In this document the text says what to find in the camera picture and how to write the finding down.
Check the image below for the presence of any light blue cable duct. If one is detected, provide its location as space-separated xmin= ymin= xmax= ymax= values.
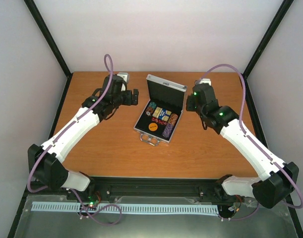
xmin=31 ymin=201 xmax=219 ymax=216

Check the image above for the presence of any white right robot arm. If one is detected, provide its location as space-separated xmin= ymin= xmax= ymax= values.
xmin=186 ymin=82 xmax=299 ymax=209

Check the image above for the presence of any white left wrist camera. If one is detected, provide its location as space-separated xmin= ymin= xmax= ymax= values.
xmin=117 ymin=72 xmax=129 ymax=84

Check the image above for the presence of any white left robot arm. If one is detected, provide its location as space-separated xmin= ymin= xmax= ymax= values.
xmin=27 ymin=72 xmax=139 ymax=200

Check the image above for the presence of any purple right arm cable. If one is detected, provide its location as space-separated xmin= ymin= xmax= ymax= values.
xmin=195 ymin=64 xmax=303 ymax=222

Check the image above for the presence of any blue playing card box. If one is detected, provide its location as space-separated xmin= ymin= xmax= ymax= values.
xmin=152 ymin=107 xmax=172 ymax=122

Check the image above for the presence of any orange dealer button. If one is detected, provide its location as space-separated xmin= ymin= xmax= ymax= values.
xmin=148 ymin=122 xmax=158 ymax=131

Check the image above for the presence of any purple poker chip stack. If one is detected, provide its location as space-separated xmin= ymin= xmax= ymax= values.
xmin=162 ymin=123 xmax=174 ymax=138

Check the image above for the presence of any red poker chip stack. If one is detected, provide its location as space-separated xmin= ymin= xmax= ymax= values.
xmin=168 ymin=114 xmax=179 ymax=126

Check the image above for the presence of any brown poker chip stack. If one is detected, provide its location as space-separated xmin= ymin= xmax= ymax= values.
xmin=146 ymin=107 xmax=155 ymax=116

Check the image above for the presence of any blue poker chip stack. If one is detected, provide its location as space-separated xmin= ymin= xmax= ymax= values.
xmin=148 ymin=102 xmax=156 ymax=109

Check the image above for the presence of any aluminium poker case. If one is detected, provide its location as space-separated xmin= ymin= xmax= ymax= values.
xmin=134 ymin=74 xmax=187 ymax=146

